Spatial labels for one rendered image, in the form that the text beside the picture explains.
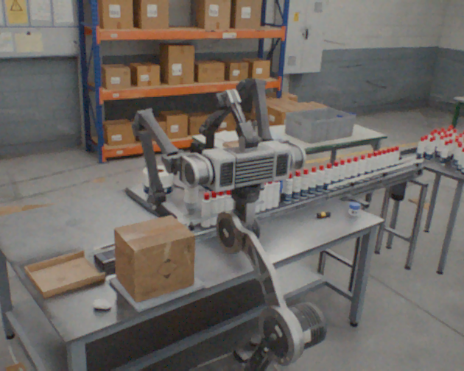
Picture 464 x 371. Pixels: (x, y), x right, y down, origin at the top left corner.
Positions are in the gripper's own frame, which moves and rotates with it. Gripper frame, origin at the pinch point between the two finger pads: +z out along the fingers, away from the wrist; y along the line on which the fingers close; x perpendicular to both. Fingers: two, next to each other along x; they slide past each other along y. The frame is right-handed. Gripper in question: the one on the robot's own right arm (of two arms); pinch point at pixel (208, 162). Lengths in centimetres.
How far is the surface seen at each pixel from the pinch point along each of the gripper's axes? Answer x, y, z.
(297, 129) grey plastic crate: -104, -179, 33
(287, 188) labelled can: 21, -48, 20
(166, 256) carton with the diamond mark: 63, 66, 12
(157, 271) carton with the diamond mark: 63, 71, 19
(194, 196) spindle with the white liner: -3.9, 7.1, 22.7
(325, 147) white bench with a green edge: -75, -189, 44
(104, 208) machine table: -41, 49, 37
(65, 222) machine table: -35, 77, 37
